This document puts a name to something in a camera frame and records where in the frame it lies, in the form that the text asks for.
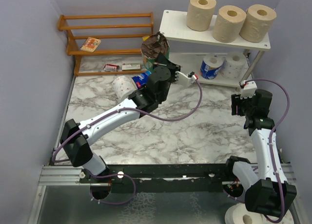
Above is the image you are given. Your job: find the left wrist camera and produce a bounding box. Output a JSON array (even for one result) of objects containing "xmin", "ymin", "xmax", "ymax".
[{"xmin": 175, "ymin": 71, "xmax": 198, "ymax": 88}]

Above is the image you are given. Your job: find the white two-tier shelf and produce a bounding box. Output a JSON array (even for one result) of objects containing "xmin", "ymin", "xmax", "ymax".
[{"xmin": 159, "ymin": 10, "xmax": 271, "ymax": 88}]

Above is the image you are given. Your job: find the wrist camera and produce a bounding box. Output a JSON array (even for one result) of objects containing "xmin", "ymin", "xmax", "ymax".
[
  {"xmin": 240, "ymin": 80, "xmax": 257, "ymax": 99},
  {"xmin": 175, "ymin": 71, "xmax": 198, "ymax": 88}
]

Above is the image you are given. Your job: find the blue packaged roll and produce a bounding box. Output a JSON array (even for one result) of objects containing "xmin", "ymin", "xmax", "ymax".
[
  {"xmin": 131, "ymin": 71, "xmax": 151, "ymax": 89},
  {"xmin": 200, "ymin": 53, "xmax": 224, "ymax": 80}
]

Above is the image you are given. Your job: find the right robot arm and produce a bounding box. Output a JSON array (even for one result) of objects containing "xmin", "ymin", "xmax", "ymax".
[{"xmin": 224, "ymin": 89, "xmax": 297, "ymax": 218}]

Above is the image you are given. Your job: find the orange booklet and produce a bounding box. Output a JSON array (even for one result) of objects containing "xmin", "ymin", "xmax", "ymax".
[{"xmin": 80, "ymin": 37, "xmax": 101, "ymax": 53}]

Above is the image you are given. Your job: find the white dotted roll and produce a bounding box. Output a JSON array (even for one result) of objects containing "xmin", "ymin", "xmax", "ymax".
[
  {"xmin": 112, "ymin": 76, "xmax": 137, "ymax": 101},
  {"xmin": 261, "ymin": 210, "xmax": 294, "ymax": 224},
  {"xmin": 219, "ymin": 52, "xmax": 247, "ymax": 79}
]

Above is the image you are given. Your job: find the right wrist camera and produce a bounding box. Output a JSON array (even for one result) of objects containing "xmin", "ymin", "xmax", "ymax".
[{"xmin": 240, "ymin": 80, "xmax": 257, "ymax": 99}]

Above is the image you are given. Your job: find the white dotted roll bottom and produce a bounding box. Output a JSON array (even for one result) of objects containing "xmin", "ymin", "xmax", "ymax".
[{"xmin": 261, "ymin": 210, "xmax": 294, "ymax": 224}]

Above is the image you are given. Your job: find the white green flat box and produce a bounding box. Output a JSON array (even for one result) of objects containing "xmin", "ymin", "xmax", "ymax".
[{"xmin": 121, "ymin": 62, "xmax": 141, "ymax": 71}]

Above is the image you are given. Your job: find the red white small box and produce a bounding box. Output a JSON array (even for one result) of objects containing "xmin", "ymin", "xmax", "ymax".
[{"xmin": 103, "ymin": 63, "xmax": 119, "ymax": 72}]

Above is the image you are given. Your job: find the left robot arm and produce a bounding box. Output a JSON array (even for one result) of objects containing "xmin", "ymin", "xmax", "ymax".
[{"xmin": 60, "ymin": 54, "xmax": 181, "ymax": 183}]

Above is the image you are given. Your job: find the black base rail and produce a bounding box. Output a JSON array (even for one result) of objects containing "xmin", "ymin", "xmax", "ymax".
[{"xmin": 79, "ymin": 164, "xmax": 243, "ymax": 197}]

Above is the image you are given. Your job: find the green brown roll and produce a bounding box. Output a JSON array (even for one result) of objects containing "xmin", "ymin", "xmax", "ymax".
[{"xmin": 140, "ymin": 32, "xmax": 170, "ymax": 72}]

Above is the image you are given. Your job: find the brown roll back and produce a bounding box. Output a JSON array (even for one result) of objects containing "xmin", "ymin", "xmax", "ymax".
[{"xmin": 213, "ymin": 5, "xmax": 246, "ymax": 43}]

